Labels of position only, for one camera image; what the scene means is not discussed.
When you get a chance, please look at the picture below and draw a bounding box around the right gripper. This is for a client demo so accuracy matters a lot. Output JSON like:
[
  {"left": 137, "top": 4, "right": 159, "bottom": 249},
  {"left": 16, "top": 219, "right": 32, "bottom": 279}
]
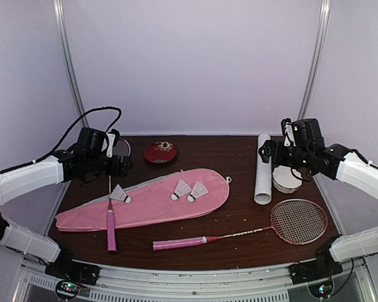
[{"left": 259, "top": 140, "right": 312, "bottom": 169}]

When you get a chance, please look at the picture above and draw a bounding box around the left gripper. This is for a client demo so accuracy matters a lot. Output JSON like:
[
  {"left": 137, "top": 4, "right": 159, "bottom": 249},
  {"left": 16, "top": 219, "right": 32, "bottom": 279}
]
[{"left": 86, "top": 154, "right": 133, "bottom": 177}]

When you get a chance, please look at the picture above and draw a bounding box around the white shuttlecock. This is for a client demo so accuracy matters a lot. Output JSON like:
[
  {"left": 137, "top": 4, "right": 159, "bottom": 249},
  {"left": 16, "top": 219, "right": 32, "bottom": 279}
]
[
  {"left": 171, "top": 180, "right": 192, "bottom": 201},
  {"left": 187, "top": 181, "right": 209, "bottom": 203},
  {"left": 110, "top": 184, "right": 132, "bottom": 204}
]

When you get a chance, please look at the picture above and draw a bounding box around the white shuttlecock tube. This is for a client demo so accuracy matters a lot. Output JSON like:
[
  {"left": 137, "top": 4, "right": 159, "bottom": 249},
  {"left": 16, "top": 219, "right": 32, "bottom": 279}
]
[{"left": 254, "top": 133, "right": 272, "bottom": 205}]

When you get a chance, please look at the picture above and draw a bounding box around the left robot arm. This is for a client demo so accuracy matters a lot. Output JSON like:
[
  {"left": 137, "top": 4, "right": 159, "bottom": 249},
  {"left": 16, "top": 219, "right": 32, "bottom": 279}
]
[{"left": 0, "top": 127, "right": 132, "bottom": 279}]

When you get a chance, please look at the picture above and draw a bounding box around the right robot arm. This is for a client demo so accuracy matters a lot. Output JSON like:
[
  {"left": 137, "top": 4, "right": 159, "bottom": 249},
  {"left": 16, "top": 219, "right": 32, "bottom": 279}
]
[{"left": 258, "top": 118, "right": 378, "bottom": 278}]

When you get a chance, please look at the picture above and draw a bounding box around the white scalloped bowl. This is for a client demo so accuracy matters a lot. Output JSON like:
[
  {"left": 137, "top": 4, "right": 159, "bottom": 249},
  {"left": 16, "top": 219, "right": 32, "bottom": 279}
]
[{"left": 272, "top": 166, "right": 302, "bottom": 194}]

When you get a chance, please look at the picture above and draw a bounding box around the red floral dish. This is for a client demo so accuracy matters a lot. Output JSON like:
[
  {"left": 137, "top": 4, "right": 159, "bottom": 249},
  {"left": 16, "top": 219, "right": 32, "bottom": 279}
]
[{"left": 144, "top": 141, "right": 178, "bottom": 164}]

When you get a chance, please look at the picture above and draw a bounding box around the pink racket bag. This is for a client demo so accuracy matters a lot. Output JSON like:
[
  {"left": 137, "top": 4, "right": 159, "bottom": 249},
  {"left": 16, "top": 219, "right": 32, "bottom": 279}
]
[{"left": 55, "top": 168, "right": 232, "bottom": 232}]

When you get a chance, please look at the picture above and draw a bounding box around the left pink-handled badminton racket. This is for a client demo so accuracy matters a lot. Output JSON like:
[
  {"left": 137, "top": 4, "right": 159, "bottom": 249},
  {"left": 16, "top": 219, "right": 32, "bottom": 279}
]
[{"left": 106, "top": 138, "right": 131, "bottom": 253}]

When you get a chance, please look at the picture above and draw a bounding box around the pink-handled badminton racket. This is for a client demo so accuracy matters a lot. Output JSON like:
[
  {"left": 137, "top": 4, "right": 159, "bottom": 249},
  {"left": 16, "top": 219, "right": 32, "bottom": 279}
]
[
  {"left": 106, "top": 138, "right": 131, "bottom": 253},
  {"left": 152, "top": 199, "right": 328, "bottom": 251}
]

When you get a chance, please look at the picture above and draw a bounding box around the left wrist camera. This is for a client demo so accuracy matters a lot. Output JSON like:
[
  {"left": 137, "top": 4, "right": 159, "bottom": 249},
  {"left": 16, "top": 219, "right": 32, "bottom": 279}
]
[{"left": 106, "top": 132, "right": 116, "bottom": 158}]

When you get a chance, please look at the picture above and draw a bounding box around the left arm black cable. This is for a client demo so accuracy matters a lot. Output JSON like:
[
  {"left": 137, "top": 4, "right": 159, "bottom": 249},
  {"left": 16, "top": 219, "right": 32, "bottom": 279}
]
[{"left": 34, "top": 106, "right": 122, "bottom": 164}]

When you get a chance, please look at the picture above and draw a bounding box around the right pink-handled badminton racket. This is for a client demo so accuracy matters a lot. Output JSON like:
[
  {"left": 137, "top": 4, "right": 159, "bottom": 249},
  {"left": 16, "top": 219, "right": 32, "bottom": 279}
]
[{"left": 152, "top": 199, "right": 328, "bottom": 251}]

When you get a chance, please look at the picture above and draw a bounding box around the right aluminium corner post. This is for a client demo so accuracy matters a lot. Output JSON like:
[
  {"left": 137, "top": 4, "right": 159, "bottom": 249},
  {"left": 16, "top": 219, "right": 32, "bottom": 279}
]
[{"left": 297, "top": 0, "right": 331, "bottom": 120}]

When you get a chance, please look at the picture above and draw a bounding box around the aluminium corner post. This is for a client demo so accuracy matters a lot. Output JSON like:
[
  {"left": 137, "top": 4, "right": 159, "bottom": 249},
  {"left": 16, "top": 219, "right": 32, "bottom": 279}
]
[
  {"left": 53, "top": 0, "right": 85, "bottom": 115},
  {"left": 297, "top": 0, "right": 331, "bottom": 120}
]

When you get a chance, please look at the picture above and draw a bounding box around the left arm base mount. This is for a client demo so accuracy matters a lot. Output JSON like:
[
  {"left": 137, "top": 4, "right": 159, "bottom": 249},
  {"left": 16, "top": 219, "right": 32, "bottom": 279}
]
[{"left": 39, "top": 249, "right": 100, "bottom": 301}]

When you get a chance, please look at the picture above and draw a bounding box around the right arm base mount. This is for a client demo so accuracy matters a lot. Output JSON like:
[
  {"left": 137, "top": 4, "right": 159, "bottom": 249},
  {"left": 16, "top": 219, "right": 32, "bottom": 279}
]
[{"left": 289, "top": 249, "right": 343, "bottom": 299}]

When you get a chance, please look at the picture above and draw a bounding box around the front aluminium rail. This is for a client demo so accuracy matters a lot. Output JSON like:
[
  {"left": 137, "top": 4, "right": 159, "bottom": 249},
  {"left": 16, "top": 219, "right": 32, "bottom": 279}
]
[{"left": 17, "top": 254, "right": 374, "bottom": 302}]

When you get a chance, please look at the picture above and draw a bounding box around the left aluminium corner post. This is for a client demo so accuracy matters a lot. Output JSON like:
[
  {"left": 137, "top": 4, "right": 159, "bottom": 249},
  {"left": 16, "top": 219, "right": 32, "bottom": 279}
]
[{"left": 53, "top": 0, "right": 85, "bottom": 115}]

